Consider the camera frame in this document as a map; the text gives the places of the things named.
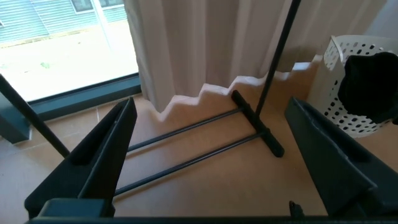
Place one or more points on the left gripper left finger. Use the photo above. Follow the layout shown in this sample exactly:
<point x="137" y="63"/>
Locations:
<point x="93" y="168"/>

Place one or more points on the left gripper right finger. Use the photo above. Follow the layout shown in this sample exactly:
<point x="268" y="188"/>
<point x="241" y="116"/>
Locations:
<point x="342" y="168"/>

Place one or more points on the heap of clothes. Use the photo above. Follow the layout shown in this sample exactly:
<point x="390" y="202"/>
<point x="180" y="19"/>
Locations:
<point x="370" y="84"/>

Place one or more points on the black clothes rack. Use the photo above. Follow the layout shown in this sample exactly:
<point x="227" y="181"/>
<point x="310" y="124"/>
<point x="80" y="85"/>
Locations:
<point x="258" y="124"/>

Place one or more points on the white laundry basket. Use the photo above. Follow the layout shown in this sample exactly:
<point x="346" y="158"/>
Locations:
<point x="351" y="42"/>

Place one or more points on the window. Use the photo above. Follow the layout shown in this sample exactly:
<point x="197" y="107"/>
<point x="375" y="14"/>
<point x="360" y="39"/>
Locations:
<point x="93" y="93"/>

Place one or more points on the beige curtain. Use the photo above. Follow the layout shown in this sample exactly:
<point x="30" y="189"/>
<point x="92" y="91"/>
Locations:
<point x="202" y="40"/>

